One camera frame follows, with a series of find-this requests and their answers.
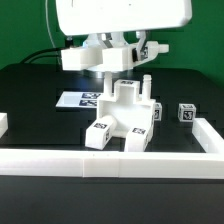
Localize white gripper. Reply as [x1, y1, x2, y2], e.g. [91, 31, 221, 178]
[56, 0, 192, 62]

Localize white chair seat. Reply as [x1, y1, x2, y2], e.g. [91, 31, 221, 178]
[97, 73, 155, 138]

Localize white chair back frame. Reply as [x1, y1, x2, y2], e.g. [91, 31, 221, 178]
[61, 41, 169, 72]

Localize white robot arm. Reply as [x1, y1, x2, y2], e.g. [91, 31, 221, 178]
[56, 0, 192, 73]

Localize white part left edge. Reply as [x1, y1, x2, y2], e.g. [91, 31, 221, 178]
[0, 113, 8, 138]

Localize white U-shaped obstacle fence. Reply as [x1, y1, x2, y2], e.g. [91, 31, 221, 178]
[0, 118, 224, 179]

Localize white marker base plate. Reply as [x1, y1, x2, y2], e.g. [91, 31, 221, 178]
[56, 91, 100, 108]

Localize thin white cable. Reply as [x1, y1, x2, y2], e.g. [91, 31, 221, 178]
[44, 0, 58, 49]

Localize black cable bundle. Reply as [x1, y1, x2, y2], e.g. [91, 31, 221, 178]
[19, 36, 73, 65]

